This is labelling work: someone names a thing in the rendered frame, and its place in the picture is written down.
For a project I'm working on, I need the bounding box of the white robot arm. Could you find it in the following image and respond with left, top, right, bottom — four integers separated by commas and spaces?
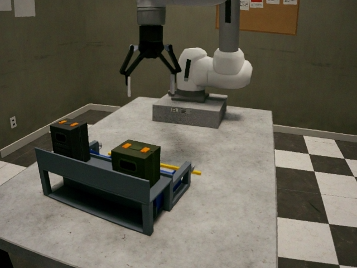
136, 0, 252, 103

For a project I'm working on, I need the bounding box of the grey metal rack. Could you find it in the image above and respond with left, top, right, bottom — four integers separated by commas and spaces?
35, 147, 195, 236

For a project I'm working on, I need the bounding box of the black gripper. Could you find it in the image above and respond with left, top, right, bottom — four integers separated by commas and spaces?
119, 26, 182, 97

